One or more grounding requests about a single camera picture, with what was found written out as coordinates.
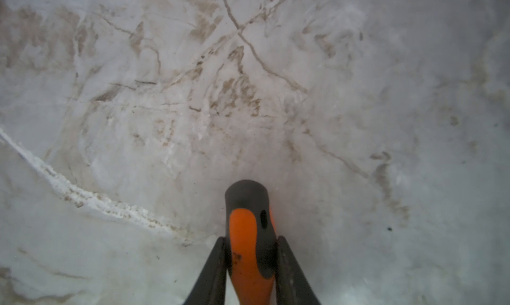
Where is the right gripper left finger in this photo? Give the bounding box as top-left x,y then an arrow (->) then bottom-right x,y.
184,237 -> 227,305

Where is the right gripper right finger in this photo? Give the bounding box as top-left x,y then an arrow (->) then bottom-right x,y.
276,236 -> 321,305

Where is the orange black screwdriver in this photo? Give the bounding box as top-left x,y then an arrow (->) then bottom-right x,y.
224,180 -> 277,304

